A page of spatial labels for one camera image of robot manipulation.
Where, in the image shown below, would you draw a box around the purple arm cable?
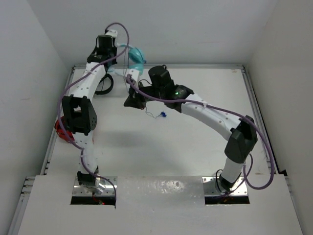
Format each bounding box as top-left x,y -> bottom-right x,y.
126,74 -> 274,196
56,23 -> 130,204

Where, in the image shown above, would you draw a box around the aluminium table frame rail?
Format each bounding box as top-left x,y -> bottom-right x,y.
7,63 -> 291,235

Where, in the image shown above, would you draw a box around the metal base plate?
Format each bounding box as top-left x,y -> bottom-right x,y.
72,177 -> 115,196
202,176 -> 248,197

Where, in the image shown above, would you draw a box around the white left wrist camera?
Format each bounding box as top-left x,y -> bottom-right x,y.
105,29 -> 118,41

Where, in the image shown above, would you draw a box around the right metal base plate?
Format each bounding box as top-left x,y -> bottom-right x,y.
202,176 -> 248,197

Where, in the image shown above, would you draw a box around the black headphones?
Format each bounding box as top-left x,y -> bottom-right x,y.
95,73 -> 114,95

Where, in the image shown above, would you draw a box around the red headphones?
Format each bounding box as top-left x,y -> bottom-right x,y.
54,120 -> 74,143

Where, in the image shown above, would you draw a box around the teal cat-ear headphones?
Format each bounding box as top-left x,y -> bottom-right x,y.
107,43 -> 146,77

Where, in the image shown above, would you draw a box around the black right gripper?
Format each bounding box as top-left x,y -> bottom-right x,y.
125,78 -> 165,109

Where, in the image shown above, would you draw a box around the white front cover board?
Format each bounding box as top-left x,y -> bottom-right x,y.
19,176 -> 302,235

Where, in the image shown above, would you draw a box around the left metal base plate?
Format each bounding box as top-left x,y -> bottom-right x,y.
72,177 -> 115,196

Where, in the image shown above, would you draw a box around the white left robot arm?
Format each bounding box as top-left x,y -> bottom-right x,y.
62,31 -> 117,188

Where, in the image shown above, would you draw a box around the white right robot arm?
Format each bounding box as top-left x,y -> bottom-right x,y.
124,65 -> 258,192

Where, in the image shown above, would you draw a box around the blue headphone cable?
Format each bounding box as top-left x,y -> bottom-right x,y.
123,51 -> 168,120

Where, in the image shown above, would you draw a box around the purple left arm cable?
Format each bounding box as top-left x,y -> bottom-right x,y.
56,23 -> 130,204

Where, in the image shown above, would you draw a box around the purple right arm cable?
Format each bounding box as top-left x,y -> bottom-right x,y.
126,74 -> 274,196

